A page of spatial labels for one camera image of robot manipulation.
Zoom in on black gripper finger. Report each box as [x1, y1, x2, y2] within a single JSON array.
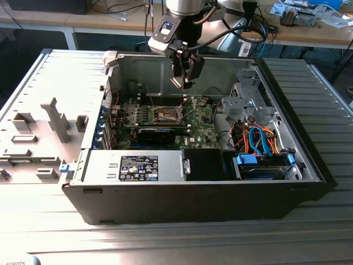
[[170, 52, 189, 84], [183, 56, 206, 90]]

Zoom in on silver green CPU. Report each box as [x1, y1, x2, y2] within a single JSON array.
[[169, 76, 185, 89]]

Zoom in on CPU socket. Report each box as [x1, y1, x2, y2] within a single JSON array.
[[152, 105, 185, 124]]

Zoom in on green motherboard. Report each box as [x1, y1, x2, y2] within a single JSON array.
[[110, 95, 223, 151]]

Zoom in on metal drive cage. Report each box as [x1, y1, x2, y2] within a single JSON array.
[[222, 67, 280, 128]]

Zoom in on white plastic block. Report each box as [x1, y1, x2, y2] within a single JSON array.
[[102, 51, 120, 68]]

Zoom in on black graphics card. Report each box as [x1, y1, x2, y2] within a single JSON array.
[[137, 126, 177, 146]]

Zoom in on printed white sheet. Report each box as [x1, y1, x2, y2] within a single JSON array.
[[269, 2, 289, 15]]

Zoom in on blue card retainer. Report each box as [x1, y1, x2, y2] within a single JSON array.
[[93, 104, 110, 150]]

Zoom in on copper finned cooler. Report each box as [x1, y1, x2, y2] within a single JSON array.
[[280, 7, 298, 28]]

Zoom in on hard disk in blue carrier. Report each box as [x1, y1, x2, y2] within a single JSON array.
[[233, 153, 298, 181]]

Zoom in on wooden desk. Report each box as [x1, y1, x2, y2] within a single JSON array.
[[0, 0, 166, 50], [238, 0, 353, 57]]

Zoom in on black power supply label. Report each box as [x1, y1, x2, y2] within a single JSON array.
[[119, 155, 159, 182]]

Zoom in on grey power supply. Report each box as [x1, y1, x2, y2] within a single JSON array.
[[69, 150, 186, 185]]

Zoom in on black PC case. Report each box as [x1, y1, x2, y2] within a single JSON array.
[[61, 49, 339, 226]]

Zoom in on grey parts rack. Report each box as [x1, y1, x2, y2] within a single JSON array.
[[0, 96, 90, 185]]

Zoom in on blue box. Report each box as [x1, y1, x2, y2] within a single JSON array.
[[308, 0, 344, 8]]

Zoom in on white papers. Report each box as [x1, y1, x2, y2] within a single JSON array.
[[317, 11, 353, 29]]

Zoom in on black monitor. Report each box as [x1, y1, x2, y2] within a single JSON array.
[[5, 0, 88, 15]]

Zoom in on copper coloured cable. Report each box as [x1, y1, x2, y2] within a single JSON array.
[[192, 7, 217, 25]]

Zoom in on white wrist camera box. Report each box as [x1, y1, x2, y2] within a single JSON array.
[[147, 15, 184, 57]]

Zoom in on black camera cable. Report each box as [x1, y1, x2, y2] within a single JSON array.
[[179, 24, 268, 52]]

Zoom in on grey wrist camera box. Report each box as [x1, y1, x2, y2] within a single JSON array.
[[208, 5, 226, 22]]

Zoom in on orange power wires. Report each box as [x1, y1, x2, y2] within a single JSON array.
[[233, 123, 282, 153]]

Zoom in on grey metal bracket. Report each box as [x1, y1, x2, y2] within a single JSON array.
[[180, 154, 192, 175]]

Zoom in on blue data wire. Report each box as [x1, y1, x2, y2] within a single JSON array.
[[248, 124, 275, 158]]

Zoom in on metal bracket device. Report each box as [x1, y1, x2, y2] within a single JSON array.
[[296, 10, 317, 28]]

